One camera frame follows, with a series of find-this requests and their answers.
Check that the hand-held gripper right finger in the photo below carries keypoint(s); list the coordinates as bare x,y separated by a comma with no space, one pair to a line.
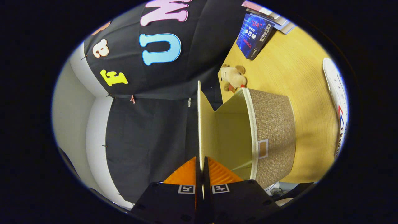
239,202

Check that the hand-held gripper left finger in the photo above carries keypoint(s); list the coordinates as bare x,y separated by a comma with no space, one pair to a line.
168,202

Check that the beige fabric storage box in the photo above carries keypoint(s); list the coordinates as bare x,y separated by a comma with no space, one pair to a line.
275,130

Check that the white canvas shoe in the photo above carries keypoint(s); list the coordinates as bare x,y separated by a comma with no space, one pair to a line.
337,90

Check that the black backdrop cloth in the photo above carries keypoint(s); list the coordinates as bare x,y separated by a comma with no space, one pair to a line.
161,124

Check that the brown plush dog toy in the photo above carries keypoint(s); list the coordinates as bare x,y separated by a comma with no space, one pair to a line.
234,77

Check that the dark blue book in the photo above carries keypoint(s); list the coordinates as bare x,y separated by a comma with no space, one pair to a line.
255,35

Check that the white paperback book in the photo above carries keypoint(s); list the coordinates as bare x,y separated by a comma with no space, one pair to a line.
276,19

